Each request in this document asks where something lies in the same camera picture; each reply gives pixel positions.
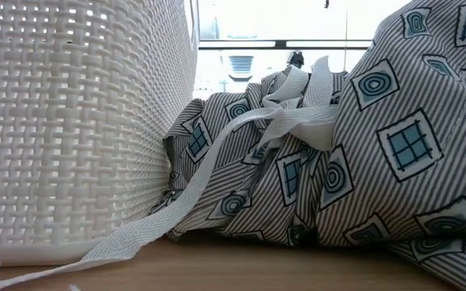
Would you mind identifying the grey vented box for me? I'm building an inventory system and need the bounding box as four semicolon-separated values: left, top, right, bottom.
227;55;255;82

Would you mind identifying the large white woven plastic bin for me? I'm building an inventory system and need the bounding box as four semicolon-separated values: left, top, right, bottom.
0;0;200;268

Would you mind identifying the black aluminium table frame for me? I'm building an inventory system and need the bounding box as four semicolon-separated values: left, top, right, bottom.
197;39;374;69

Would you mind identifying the grey patterned hospital gown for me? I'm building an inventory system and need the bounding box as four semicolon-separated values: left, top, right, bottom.
0;0;466;291

